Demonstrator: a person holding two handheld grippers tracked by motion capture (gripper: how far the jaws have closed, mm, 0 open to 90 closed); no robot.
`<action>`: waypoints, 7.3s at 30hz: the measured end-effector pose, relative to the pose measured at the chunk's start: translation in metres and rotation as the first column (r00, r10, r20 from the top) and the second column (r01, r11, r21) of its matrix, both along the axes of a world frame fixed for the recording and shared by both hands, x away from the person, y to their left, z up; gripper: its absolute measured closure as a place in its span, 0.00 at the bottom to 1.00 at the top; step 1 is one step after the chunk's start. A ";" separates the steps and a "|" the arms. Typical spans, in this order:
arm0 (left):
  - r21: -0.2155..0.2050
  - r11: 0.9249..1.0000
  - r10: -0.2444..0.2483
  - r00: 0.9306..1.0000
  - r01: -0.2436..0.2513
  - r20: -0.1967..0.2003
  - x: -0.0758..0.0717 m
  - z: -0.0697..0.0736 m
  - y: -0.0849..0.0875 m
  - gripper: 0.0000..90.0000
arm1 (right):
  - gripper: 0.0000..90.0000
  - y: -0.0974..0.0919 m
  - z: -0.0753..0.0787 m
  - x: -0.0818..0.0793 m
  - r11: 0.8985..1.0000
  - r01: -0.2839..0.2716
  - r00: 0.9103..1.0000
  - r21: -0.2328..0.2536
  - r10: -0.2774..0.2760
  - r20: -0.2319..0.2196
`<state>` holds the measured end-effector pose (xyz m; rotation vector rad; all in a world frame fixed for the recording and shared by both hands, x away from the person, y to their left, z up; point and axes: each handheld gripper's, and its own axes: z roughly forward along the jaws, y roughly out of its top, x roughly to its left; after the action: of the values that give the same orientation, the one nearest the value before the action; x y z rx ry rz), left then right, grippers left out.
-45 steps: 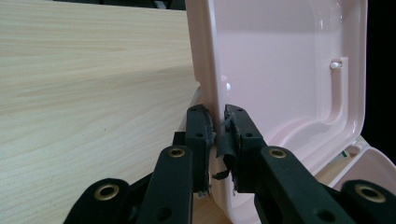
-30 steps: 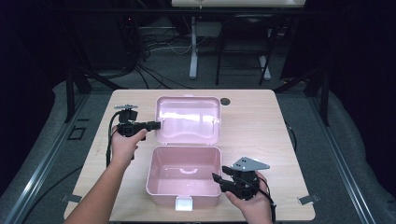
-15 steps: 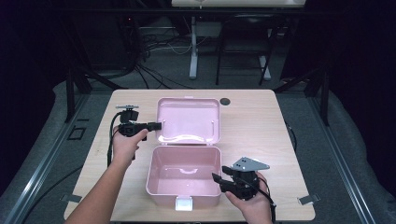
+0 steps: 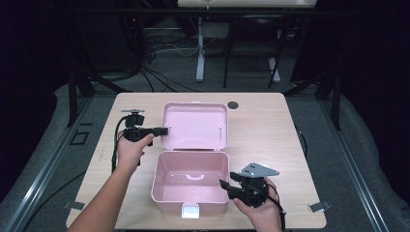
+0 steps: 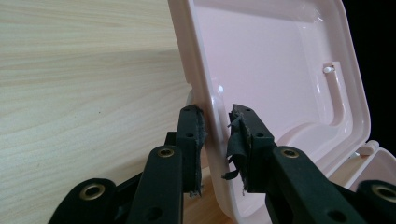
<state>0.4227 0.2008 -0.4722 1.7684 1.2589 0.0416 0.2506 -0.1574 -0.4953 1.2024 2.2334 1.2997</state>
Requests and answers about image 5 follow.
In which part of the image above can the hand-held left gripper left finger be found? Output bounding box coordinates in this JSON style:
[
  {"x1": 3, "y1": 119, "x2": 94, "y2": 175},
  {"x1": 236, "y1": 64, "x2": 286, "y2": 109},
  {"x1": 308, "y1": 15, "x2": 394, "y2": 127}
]
[{"x1": 163, "y1": 104, "x2": 208, "y2": 199}]

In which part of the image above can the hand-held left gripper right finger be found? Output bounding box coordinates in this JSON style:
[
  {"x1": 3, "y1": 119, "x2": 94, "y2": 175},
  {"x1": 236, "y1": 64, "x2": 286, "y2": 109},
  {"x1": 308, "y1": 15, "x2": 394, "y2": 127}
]
[{"x1": 221, "y1": 103, "x2": 277, "y2": 194}]

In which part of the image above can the pink plastic storage box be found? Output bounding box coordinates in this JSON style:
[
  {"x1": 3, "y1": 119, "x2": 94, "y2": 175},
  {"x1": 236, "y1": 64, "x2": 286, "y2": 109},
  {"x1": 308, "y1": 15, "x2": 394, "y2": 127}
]
[{"x1": 167, "y1": 0, "x2": 396, "y2": 224}]

